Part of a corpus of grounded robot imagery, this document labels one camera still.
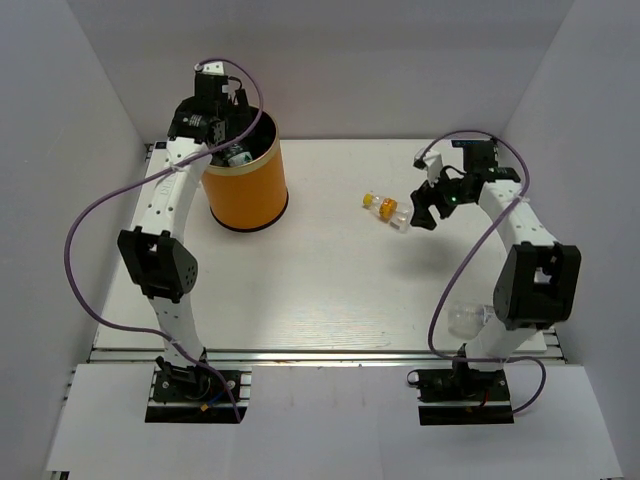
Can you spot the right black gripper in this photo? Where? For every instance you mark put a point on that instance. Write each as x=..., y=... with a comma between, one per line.
x=426, y=196

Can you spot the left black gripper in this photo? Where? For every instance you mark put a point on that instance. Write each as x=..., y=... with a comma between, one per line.
x=238, y=121

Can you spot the large red-label clear bottle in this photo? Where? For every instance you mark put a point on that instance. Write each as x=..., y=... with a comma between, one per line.
x=235, y=155

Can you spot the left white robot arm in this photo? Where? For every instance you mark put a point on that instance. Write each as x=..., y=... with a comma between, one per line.
x=153, y=251

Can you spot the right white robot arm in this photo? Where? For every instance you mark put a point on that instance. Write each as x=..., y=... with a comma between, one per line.
x=537, y=283

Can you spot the orange cylindrical bin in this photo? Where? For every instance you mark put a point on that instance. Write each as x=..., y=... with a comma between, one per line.
x=253, y=196

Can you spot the yellow-cap orange-label bottle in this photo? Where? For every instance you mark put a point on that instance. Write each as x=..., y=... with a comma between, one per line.
x=389, y=211

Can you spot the blue-label clear bottle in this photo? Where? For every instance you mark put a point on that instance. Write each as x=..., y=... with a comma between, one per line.
x=465, y=320

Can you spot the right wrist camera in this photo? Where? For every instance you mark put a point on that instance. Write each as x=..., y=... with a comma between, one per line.
x=429, y=162

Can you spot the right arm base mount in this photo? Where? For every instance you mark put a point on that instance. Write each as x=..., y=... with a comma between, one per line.
x=455, y=397

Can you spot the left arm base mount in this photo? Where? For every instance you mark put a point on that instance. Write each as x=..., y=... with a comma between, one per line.
x=204, y=401

